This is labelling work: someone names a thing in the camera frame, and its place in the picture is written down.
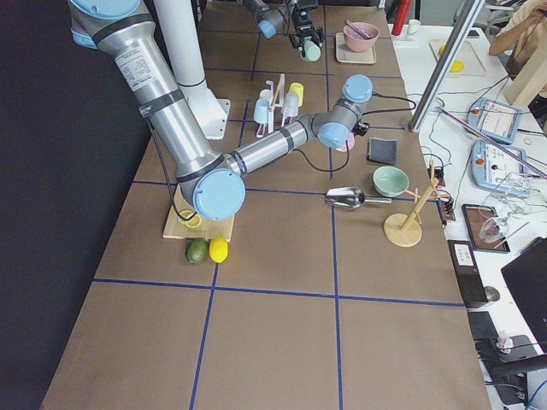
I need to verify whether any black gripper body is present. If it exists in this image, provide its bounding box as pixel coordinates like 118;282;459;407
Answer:
291;5;323;41

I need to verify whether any mint green cup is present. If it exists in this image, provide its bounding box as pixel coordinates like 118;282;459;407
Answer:
302;41;321;62

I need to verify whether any pink plastic cup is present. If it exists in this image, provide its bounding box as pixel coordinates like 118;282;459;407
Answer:
337;132;356;152

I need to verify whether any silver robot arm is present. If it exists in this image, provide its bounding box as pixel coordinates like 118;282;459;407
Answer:
68;1;373;220
238;0;325;62

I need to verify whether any yellow cup on rack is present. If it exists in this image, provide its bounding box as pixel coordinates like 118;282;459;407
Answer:
289;82;304;107

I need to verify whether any white cup on rack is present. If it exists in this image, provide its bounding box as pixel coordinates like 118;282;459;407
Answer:
259;89;274;103

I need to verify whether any grey cup on rack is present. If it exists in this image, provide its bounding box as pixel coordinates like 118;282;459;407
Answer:
282;92;299;118

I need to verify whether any light blue cup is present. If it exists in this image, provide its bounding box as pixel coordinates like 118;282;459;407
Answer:
253;98;270;125

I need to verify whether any white cup holder rack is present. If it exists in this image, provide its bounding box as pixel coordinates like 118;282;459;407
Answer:
256;73;292;138

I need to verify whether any white paper cup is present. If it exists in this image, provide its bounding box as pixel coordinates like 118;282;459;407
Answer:
406;19;421;38

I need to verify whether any beige tray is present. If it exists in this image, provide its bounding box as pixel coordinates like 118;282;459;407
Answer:
335;32;376;65

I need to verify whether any pink bowl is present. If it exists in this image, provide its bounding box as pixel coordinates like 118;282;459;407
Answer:
343;21;379;52

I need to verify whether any red bottle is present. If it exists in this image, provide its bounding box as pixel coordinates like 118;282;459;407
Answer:
391;0;412;37

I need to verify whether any dark grey folded cloth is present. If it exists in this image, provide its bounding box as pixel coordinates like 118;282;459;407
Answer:
367;138;397;165

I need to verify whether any metal scoop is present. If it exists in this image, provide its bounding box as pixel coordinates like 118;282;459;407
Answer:
324;186;392;210

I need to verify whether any mint green bowl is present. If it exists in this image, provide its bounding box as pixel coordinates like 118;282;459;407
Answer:
373;166;409;198

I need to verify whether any wooden cutting board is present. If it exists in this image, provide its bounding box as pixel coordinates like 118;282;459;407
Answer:
162;207;234;242

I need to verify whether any lime half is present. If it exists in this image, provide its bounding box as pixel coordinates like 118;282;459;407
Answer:
178;209;202;230

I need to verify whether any upper teach pendant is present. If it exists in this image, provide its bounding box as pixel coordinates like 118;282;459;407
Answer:
468;97;523;145

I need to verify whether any teach pendant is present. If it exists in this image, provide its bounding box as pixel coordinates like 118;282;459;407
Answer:
471;140;539;191
468;97;523;145

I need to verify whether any wooden mug tree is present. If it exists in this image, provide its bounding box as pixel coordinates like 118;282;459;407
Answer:
383;161;447;248

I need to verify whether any yellow lemon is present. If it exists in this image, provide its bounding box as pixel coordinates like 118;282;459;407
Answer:
209;237;229;263

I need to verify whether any lower teach pendant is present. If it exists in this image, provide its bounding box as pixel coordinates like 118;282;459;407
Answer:
471;140;539;191

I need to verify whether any green avocado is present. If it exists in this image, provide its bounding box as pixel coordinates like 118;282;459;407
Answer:
185;238;208;264

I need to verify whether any black wine glass stand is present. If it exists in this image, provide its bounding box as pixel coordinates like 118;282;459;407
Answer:
462;204;509;253

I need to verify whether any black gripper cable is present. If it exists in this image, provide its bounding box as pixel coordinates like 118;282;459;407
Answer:
298;90;417;173

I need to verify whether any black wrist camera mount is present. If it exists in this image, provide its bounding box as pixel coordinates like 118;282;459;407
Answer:
352;122;370;136

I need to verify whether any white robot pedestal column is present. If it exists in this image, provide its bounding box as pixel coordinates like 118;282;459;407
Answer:
154;0;231;140

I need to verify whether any aluminium frame post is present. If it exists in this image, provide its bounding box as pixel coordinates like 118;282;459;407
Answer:
409;0;485;133

